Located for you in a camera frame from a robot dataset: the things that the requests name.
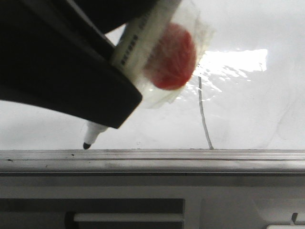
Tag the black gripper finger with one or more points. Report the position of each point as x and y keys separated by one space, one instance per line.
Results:
x=54 y=54

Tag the white whiteboard marker pen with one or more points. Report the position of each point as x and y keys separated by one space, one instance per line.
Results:
x=142 y=34

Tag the red round magnet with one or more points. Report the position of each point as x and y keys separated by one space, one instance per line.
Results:
x=172 y=61

